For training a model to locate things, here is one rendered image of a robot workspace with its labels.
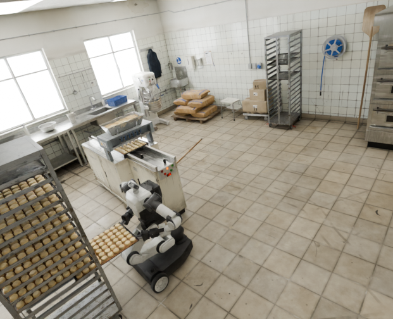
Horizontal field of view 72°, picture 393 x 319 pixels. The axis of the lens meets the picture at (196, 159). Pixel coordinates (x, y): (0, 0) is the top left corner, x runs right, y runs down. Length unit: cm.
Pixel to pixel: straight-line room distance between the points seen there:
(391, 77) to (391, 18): 82
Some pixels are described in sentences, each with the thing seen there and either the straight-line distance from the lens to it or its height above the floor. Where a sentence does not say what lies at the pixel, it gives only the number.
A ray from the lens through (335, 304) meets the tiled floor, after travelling 293.
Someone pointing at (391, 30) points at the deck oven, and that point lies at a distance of 474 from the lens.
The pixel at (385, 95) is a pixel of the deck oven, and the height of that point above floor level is 89.
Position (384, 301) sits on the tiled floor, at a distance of 305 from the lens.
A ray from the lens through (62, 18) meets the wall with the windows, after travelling 686.
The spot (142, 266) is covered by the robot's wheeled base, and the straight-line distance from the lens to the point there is 310.
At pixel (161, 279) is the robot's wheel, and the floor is 13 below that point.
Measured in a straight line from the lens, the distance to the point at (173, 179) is 351.
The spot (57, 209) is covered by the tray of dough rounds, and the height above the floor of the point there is 133.
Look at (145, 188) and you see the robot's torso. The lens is 267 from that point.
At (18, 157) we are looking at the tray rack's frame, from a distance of 199.
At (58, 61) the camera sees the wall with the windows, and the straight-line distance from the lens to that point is 669.
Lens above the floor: 239
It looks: 28 degrees down
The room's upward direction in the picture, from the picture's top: 11 degrees counter-clockwise
